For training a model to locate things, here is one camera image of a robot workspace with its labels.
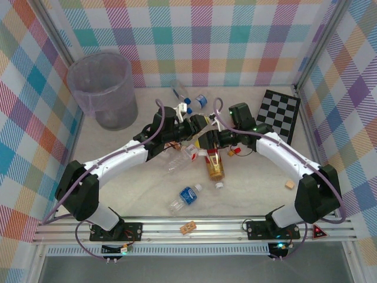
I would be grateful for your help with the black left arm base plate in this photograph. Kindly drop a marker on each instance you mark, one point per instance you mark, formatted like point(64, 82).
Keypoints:
point(134, 231)

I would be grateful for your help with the black controller board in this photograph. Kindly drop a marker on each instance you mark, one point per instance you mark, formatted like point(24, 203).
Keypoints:
point(112, 250)
point(279, 249)

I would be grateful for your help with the right black controller board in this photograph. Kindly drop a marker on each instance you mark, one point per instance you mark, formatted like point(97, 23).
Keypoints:
point(279, 249)

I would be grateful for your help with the clear bottle blue strip label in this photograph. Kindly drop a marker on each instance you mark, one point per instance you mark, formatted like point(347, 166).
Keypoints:
point(178, 90)

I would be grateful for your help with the small yellow plastic piece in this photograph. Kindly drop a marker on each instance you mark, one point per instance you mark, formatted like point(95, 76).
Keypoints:
point(231, 153)

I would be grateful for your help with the small red plastic piece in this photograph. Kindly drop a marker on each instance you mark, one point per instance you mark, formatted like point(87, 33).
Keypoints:
point(238, 150)

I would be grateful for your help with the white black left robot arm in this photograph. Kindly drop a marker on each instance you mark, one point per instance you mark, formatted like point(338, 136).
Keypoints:
point(123, 160)

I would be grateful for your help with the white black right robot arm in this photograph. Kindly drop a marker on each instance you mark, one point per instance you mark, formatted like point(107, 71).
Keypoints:
point(282, 159)

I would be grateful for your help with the small wooden block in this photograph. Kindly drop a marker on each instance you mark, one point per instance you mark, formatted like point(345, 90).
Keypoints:
point(289, 184)

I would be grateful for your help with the black grey checkerboard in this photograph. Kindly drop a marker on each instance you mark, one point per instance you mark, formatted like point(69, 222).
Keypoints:
point(279, 109)

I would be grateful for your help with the translucent purple bin liner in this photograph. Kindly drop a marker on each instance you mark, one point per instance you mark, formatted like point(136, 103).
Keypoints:
point(88, 100)

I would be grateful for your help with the aluminium left frame post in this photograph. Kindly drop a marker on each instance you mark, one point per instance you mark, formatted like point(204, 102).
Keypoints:
point(56, 32)

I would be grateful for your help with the small orange patterned box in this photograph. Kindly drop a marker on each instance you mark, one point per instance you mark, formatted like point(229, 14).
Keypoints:
point(188, 228)

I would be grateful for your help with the clear plastic trash bin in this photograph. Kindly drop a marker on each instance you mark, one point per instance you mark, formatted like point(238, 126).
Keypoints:
point(117, 118)

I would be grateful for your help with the aluminium frame post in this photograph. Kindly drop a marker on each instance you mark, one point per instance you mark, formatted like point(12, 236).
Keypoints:
point(320, 44)
point(56, 32)

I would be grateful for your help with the red triangle warning sign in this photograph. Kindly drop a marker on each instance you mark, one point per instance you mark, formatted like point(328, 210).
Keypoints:
point(318, 232)

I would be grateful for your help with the left black controller board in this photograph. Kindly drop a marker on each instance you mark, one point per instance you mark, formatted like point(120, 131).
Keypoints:
point(112, 250)

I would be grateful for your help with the clear bottle dark blue label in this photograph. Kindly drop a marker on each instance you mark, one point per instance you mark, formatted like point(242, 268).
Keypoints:
point(188, 194)

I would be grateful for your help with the small bottle blue label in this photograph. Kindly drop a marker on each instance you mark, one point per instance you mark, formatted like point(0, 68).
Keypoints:
point(201, 100)

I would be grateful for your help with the aluminium right frame post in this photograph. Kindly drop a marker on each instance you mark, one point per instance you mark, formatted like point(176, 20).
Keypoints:
point(320, 44)

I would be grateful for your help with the amber bottle red gold label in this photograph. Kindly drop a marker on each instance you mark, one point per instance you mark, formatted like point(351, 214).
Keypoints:
point(215, 171)

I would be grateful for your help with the clear bottle red white label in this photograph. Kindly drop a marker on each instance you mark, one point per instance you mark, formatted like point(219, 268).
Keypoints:
point(179, 162)

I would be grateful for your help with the aluminium mounting rail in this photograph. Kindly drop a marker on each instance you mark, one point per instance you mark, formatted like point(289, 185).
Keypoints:
point(212, 230)

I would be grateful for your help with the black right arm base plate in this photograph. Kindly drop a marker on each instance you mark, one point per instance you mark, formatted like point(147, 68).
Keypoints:
point(256, 231)

